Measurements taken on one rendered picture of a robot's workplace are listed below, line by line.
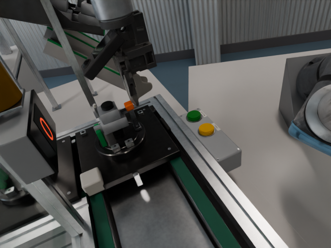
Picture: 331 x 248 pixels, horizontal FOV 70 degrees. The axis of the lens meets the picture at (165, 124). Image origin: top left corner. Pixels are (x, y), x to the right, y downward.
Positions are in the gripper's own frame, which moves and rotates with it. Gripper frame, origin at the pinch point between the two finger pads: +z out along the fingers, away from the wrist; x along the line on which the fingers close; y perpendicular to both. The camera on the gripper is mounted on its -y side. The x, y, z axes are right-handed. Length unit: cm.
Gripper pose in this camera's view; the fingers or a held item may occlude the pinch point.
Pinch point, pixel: (133, 102)
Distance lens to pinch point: 60.0
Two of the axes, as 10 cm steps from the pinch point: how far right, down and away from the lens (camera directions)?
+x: -3.8, -5.4, 7.5
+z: 1.8, 7.5, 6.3
